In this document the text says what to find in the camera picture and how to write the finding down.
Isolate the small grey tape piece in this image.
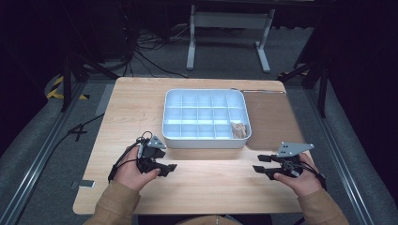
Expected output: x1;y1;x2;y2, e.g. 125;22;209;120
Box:
70;179;96;190

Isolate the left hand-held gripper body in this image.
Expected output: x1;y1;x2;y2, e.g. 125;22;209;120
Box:
136;134;168;174

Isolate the aluminium floor rail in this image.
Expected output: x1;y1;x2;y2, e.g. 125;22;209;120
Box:
303;88;376;225
0;82;87;225

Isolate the brown flat board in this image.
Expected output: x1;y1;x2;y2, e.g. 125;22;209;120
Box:
242;91;307;151

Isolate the black tripod stand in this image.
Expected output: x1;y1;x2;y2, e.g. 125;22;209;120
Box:
60;51;120;113
277;57;330;119

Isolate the black tape cross mark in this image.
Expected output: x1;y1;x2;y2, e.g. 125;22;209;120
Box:
68;123;89;143

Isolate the black floor cable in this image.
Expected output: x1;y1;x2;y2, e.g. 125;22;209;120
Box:
46;112;105;167

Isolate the right hand-held gripper black cable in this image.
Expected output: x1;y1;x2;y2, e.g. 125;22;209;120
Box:
280;158;328;191

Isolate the yellow black hazard tape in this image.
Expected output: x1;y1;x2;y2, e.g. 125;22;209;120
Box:
46;75;91;101

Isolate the person's left hand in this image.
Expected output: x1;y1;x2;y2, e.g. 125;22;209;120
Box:
112;145;161;192

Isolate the person's right hand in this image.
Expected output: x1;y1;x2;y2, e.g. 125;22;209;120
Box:
273;152;324;199

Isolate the beige sock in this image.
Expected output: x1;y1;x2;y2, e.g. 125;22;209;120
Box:
230;121;249;140

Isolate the person's tan jacket torso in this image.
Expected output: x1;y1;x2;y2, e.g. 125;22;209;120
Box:
173;214;246;225

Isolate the white divided storage box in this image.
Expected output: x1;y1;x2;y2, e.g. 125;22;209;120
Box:
161;88;253;150

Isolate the grey metal desk frame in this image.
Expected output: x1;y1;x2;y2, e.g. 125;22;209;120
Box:
186;4;277;74

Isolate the bundle of black floor cables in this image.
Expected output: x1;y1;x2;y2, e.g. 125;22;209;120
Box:
120;26;190;80

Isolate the long grey floor tape strip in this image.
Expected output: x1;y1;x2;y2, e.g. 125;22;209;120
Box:
94;82;115;117

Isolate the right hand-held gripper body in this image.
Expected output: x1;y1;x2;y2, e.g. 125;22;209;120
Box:
265;142;315;181

